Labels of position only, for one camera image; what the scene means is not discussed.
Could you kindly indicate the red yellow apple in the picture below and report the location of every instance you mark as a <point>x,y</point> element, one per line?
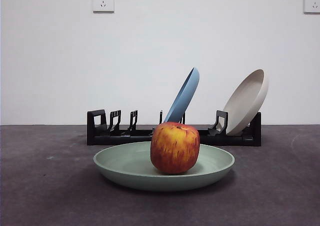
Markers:
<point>175,148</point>

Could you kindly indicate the white wall socket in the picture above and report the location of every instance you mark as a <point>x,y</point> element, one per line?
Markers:
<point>103,1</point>
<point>312,2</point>

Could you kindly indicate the cream white plate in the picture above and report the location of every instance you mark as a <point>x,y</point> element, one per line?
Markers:
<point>245,106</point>

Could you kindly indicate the blue plate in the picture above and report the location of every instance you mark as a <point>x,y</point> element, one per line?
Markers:
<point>185,96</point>

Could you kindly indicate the pale green plate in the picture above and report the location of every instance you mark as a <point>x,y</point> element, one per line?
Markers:
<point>125,168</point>

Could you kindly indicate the black plate rack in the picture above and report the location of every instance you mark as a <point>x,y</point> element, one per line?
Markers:
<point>100,138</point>

